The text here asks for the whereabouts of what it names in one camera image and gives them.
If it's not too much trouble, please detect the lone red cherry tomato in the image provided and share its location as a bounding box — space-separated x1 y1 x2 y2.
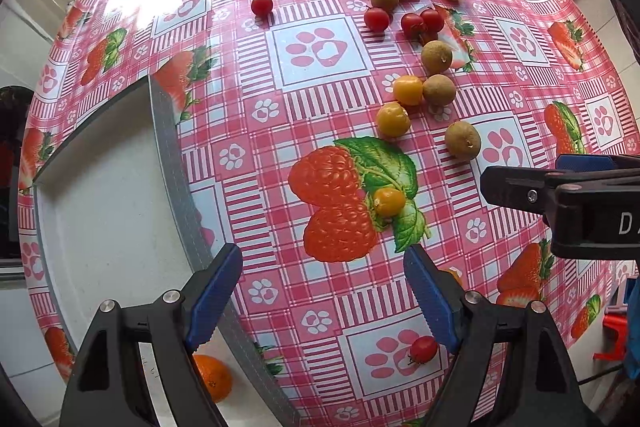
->
250 0 273 18

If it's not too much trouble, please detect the red plastic stool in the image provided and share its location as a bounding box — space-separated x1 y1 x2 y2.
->
592 313 628 362

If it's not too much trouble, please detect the red cherry tomato centre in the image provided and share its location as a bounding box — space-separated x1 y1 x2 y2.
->
363 8 390 34

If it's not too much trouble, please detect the grey rectangular tray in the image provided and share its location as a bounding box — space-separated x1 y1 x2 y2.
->
34 77 300 426

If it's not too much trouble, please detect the small yellow tomato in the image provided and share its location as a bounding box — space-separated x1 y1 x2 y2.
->
373 186 407 219

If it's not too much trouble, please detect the pink strawberry checkered tablecloth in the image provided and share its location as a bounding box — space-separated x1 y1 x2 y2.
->
17 0 639 426

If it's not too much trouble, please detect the red cherry tomato pair left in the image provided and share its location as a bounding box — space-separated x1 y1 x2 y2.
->
400 13 424 39

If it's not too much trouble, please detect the yellow-brown tomato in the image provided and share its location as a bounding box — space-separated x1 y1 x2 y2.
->
445 267 464 287

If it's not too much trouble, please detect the brown longan mid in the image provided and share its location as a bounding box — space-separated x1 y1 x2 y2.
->
421 40 452 75

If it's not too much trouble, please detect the red cherry tomato pair right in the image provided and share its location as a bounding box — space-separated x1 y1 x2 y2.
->
420 9 445 34

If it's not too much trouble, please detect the brown longan beside yellow tomato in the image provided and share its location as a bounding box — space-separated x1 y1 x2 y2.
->
422 74 457 106

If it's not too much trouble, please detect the large orange mandarin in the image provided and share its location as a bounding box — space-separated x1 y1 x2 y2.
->
193 355 233 403

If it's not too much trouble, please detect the yellow tomato beside longan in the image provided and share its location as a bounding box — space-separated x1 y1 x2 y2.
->
393 75 423 106

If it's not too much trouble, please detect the red cherry tomato pair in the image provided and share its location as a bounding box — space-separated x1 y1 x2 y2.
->
420 9 445 34
400 13 424 39

